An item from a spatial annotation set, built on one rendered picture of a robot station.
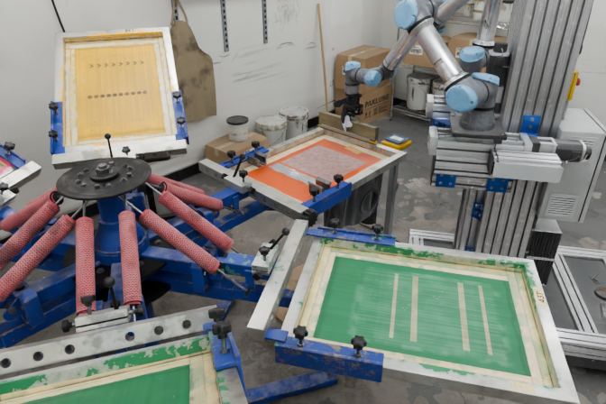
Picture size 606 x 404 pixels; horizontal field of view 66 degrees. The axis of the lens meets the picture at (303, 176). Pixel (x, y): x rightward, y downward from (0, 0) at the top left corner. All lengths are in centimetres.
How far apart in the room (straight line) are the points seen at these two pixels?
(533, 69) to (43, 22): 295
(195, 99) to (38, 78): 124
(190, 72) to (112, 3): 81
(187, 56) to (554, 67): 281
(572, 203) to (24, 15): 336
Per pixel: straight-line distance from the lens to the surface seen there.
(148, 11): 394
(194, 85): 416
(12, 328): 178
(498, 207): 256
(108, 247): 173
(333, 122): 253
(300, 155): 250
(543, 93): 235
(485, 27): 269
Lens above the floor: 202
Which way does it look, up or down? 28 degrees down
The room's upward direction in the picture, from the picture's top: straight up
